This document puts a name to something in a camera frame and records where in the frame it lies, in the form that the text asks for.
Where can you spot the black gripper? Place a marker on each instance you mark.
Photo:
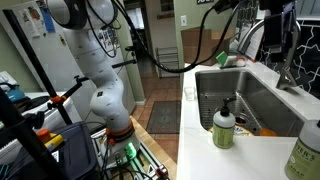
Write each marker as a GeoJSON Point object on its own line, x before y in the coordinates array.
{"type": "Point", "coordinates": [273, 30]}

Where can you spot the green pump soap bottle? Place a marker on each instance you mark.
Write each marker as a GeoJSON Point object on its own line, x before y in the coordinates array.
{"type": "Point", "coordinates": [223, 133]}

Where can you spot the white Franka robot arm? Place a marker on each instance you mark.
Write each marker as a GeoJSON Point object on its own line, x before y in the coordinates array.
{"type": "Point", "coordinates": [100, 76]}

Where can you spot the stainless steel sink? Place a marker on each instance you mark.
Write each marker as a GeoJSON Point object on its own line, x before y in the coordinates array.
{"type": "Point", "coordinates": [266, 100]}

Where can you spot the black stand orange clamp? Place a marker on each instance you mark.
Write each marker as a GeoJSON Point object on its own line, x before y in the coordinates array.
{"type": "Point", "coordinates": [33, 56]}

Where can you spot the white paper sheet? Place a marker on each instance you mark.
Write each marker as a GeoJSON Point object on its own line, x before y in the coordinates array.
{"type": "Point", "coordinates": [256, 46]}

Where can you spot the steel gooseneck faucet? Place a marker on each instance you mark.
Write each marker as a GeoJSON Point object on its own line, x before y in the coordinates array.
{"type": "Point", "coordinates": [286, 78]}

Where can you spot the red white scrubber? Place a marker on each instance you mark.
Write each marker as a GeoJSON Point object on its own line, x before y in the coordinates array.
{"type": "Point", "coordinates": [240, 61]}

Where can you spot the clear sponge holder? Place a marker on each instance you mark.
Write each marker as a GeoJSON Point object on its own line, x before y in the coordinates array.
{"type": "Point", "coordinates": [230, 62]}

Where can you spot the green sponge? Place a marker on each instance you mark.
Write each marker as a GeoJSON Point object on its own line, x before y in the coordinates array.
{"type": "Point", "coordinates": [221, 58]}

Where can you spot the kitchen window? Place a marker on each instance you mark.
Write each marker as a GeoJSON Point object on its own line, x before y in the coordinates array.
{"type": "Point", "coordinates": [308, 8]}

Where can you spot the small orange object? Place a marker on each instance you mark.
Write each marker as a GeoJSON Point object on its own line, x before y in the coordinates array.
{"type": "Point", "coordinates": [268, 132]}

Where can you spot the colourful patterned plate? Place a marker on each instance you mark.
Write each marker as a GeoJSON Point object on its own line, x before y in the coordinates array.
{"type": "Point", "coordinates": [243, 131]}

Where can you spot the brown cardboard box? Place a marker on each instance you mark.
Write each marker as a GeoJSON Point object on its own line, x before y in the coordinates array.
{"type": "Point", "coordinates": [188, 46]}

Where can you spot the clear plastic cup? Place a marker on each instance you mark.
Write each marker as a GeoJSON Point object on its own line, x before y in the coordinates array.
{"type": "Point", "coordinates": [190, 94]}

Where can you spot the dark patterned rug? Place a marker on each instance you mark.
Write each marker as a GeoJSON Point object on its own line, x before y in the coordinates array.
{"type": "Point", "coordinates": [164, 117]}

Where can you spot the wooden platform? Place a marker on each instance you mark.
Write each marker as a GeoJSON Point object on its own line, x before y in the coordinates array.
{"type": "Point", "coordinates": [150, 141]}

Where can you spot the photo collage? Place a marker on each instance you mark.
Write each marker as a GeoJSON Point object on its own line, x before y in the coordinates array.
{"type": "Point", "coordinates": [108, 40]}

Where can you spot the green lit control box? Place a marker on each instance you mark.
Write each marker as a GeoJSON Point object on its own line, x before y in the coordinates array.
{"type": "Point", "coordinates": [130, 150]}

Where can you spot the white refrigerator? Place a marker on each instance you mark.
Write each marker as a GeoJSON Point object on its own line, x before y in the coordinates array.
{"type": "Point", "coordinates": [56, 60]}

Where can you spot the dark blue plastic bin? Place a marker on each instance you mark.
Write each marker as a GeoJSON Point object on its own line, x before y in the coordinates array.
{"type": "Point", "coordinates": [76, 153]}

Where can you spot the white stove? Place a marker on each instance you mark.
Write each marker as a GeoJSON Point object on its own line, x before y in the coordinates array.
{"type": "Point", "coordinates": [50, 116]}

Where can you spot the red emergency stop button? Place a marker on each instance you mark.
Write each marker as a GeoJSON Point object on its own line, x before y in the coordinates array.
{"type": "Point", "coordinates": [43, 135]}

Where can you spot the white paper note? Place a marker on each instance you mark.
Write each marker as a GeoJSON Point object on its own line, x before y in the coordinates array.
{"type": "Point", "coordinates": [30, 21]}

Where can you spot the teal kettle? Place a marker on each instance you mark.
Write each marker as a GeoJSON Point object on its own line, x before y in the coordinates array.
{"type": "Point", "coordinates": [15, 95]}

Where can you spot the thick black pole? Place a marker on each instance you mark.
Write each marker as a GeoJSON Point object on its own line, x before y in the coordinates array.
{"type": "Point", "coordinates": [20, 133]}

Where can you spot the dark picture frame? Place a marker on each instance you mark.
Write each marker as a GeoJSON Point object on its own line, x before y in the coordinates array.
{"type": "Point", "coordinates": [205, 1]}

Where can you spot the white wall outlet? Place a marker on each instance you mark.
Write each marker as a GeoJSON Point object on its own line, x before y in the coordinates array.
{"type": "Point", "coordinates": [183, 20]}

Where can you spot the aluminium extrusion frame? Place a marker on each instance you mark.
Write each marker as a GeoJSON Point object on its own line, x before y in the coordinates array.
{"type": "Point", "coordinates": [146, 165]}

